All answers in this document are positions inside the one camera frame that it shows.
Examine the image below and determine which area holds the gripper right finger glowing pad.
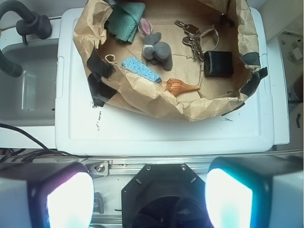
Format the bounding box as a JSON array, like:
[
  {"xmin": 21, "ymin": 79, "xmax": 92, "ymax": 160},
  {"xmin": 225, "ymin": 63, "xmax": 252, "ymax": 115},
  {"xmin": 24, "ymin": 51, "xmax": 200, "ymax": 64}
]
[{"xmin": 205, "ymin": 155, "xmax": 304, "ymax": 228}]

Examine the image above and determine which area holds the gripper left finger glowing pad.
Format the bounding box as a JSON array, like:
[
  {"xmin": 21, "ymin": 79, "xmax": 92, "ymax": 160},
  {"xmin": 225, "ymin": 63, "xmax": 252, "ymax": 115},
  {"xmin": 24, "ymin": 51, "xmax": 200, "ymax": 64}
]
[{"xmin": 0, "ymin": 162, "xmax": 94, "ymax": 228}]

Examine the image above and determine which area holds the white plastic bin lid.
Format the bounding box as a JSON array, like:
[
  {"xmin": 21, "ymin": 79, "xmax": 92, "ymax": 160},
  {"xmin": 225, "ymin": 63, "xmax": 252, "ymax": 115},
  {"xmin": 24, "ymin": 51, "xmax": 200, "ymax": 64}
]
[{"xmin": 55, "ymin": 8, "xmax": 275, "ymax": 157}]

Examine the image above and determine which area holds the gray clear plastic bin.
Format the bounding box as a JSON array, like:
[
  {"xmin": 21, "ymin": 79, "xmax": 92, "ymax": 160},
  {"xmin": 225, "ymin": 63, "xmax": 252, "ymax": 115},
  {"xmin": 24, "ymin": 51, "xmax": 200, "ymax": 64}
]
[{"xmin": 0, "ymin": 38, "xmax": 60, "ymax": 128}]

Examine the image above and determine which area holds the orange spiral seashell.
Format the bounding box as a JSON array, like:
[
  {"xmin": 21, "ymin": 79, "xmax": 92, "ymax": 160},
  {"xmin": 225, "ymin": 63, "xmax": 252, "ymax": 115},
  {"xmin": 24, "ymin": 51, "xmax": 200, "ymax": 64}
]
[{"xmin": 160, "ymin": 78, "xmax": 200, "ymax": 96}]

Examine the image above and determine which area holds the black leather wallet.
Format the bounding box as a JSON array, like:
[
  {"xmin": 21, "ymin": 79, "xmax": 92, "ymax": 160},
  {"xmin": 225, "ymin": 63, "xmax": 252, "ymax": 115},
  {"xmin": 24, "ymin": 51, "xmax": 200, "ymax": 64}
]
[{"xmin": 204, "ymin": 51, "xmax": 234, "ymax": 77}]

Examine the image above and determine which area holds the brown paper bag tray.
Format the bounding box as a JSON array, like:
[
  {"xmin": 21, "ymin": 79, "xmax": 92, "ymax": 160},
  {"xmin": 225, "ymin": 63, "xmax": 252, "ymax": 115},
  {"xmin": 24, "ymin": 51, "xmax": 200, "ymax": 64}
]
[{"xmin": 73, "ymin": 0, "xmax": 268, "ymax": 121}]

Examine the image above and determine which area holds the blue textured sponge strip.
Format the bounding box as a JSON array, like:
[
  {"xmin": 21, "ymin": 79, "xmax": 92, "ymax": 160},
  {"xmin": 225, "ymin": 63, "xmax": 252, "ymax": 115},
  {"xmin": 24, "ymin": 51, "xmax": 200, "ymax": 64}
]
[{"xmin": 121, "ymin": 57, "xmax": 162, "ymax": 83}]

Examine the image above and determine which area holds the silver key bunch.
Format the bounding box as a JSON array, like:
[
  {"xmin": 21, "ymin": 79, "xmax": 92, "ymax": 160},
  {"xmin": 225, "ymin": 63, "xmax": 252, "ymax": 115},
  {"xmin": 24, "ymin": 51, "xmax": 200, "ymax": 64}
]
[{"xmin": 174, "ymin": 20, "xmax": 219, "ymax": 61}]

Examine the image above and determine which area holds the gray plush bunny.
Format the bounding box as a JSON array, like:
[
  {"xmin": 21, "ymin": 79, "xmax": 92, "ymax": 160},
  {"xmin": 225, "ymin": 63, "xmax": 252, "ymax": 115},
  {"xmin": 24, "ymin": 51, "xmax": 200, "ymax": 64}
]
[{"xmin": 138, "ymin": 18, "xmax": 173, "ymax": 71}]

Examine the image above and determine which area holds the green knit cloth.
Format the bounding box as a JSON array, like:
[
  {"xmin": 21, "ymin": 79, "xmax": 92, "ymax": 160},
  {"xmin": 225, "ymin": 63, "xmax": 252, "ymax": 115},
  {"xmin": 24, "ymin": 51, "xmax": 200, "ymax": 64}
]
[{"xmin": 107, "ymin": 2, "xmax": 145, "ymax": 43}]

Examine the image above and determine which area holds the black cable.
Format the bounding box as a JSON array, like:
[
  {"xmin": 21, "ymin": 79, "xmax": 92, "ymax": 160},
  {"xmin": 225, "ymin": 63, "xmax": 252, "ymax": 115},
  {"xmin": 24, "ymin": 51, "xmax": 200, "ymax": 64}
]
[{"xmin": 0, "ymin": 123, "xmax": 88, "ymax": 164}]

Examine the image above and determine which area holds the aluminum rail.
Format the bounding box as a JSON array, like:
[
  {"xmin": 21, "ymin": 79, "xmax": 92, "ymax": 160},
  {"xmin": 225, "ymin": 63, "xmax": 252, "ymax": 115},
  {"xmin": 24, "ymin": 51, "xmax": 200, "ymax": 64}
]
[{"xmin": 81, "ymin": 149, "xmax": 304, "ymax": 176}]

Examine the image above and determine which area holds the black octagonal mount plate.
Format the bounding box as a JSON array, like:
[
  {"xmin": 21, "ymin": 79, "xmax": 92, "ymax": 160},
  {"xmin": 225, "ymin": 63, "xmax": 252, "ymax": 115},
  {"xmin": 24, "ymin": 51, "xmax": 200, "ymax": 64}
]
[{"xmin": 121, "ymin": 164, "xmax": 213, "ymax": 228}]

